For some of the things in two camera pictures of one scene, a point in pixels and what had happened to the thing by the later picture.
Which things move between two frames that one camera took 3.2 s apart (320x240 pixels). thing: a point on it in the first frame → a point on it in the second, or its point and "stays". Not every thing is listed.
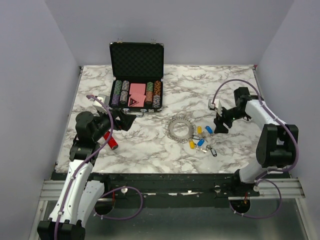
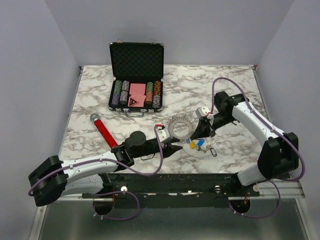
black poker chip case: [137, 70] stays
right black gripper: [219, 128] → [204, 129]
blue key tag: [200, 142] stays
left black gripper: [126, 120] → [170, 149]
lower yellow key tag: [191, 144] stays
